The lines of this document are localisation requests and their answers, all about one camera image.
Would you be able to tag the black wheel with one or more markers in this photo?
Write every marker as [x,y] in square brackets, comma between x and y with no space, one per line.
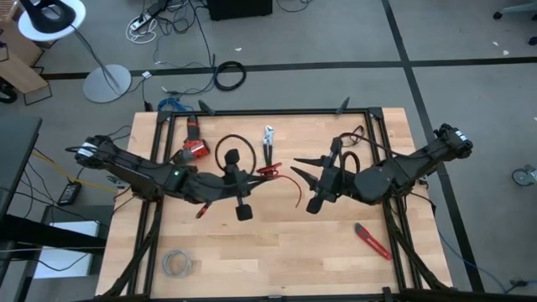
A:
[6,95]

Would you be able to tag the grey chair caster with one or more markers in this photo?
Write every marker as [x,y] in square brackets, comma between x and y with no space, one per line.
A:
[524,176]

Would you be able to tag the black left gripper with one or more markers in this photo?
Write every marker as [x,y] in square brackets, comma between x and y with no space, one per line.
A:
[226,186]

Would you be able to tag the white power strip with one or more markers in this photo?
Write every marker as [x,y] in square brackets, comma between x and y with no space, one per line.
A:
[140,23]

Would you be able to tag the floor lamp with round base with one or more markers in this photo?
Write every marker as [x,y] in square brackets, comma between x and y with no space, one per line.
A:
[107,84]

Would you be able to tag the white box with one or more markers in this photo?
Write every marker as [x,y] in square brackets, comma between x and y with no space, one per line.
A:
[63,251]

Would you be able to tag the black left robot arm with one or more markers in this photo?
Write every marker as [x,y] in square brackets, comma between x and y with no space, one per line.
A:
[134,170]

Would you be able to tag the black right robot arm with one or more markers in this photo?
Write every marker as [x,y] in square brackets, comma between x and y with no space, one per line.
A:
[411,168]

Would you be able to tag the grey black pliers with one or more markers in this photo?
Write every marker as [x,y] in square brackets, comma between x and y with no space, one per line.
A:
[268,134]

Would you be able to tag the office chair base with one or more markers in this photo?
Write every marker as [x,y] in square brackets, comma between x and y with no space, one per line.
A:
[516,8]

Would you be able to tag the black desk leg beam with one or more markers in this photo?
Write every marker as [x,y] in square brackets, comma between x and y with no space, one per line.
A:
[50,232]

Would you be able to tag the red utility knife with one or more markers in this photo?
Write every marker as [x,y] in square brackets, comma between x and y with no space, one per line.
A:
[373,242]

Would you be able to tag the black floor box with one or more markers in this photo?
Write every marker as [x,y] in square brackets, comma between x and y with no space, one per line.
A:
[239,8]

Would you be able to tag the black frame clamp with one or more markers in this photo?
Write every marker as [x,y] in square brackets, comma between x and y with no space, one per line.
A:
[206,107]
[343,105]

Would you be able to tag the black power adapter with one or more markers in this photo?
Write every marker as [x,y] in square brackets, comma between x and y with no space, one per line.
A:
[69,193]

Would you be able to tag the red black power drill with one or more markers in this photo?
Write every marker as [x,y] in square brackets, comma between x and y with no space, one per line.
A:
[192,130]

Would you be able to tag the black desk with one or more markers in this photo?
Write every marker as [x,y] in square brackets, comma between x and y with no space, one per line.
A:
[17,159]

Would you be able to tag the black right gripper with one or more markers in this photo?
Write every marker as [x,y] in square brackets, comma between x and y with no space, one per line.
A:
[335,184]

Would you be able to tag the clear safety glasses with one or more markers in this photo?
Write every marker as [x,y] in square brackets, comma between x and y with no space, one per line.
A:
[357,135]

